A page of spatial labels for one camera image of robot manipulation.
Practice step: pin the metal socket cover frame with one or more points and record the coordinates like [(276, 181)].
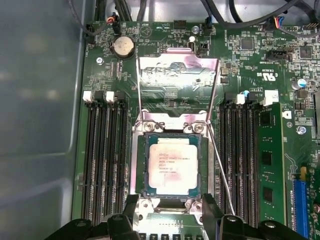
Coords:
[(152, 117)]

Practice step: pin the black grey PC case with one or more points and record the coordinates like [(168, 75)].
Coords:
[(37, 100)]

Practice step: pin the blue top capacitor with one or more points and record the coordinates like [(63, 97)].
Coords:
[(301, 83), (246, 93)]

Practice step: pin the green RAM stick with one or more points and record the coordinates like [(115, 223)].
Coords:
[(271, 140)]

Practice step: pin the silver motherboard screw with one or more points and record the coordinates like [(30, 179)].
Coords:
[(301, 130), (195, 29), (100, 60)]

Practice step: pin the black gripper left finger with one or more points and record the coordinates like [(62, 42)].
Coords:
[(125, 222)]

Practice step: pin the silver coin battery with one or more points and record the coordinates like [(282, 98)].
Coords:
[(123, 46)]

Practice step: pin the blue expansion slot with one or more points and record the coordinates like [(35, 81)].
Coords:
[(301, 200)]

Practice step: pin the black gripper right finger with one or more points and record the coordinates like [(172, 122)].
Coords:
[(212, 220)]

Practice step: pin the green motherboard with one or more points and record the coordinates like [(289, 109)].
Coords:
[(250, 75)]

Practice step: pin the CPU socket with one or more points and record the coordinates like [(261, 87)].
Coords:
[(135, 170)]

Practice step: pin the silver CPU green edge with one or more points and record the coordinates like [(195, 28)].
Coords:
[(172, 162)]

